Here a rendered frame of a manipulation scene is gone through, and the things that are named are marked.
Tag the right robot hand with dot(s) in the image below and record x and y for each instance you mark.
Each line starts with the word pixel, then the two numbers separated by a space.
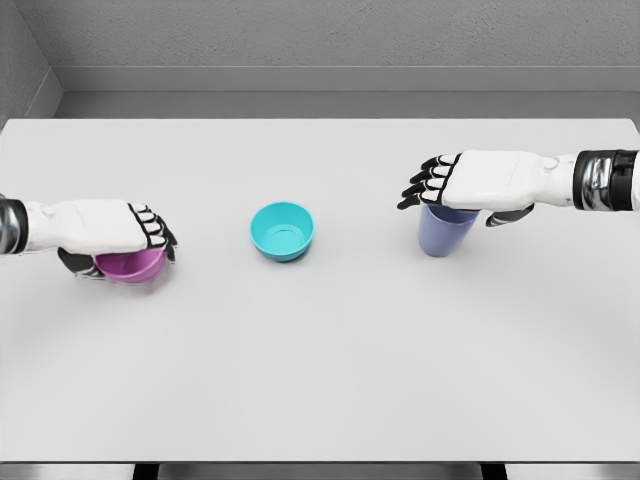
pixel 495 179

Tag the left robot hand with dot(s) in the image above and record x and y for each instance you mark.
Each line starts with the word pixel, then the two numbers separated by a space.
pixel 102 226

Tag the purple bowl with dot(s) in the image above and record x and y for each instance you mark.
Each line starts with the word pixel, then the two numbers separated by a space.
pixel 134 266

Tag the blue cup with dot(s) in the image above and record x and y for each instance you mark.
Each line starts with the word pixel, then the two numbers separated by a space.
pixel 442 231

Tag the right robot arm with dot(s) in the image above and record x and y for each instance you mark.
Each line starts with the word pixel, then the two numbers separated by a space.
pixel 595 179

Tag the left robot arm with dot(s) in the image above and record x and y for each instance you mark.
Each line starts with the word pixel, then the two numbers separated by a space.
pixel 29 226

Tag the teal bowl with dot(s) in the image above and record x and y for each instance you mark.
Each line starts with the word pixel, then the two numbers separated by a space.
pixel 282 232

